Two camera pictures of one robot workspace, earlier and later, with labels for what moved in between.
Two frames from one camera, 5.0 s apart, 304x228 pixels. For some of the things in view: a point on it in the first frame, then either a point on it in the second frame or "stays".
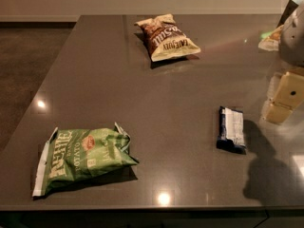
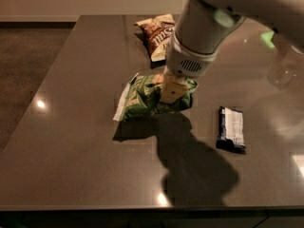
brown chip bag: (165, 40) stays
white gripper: (294, 40) -> (187, 62)
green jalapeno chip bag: (68, 155) -> (143, 98)
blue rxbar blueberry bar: (231, 131) stays
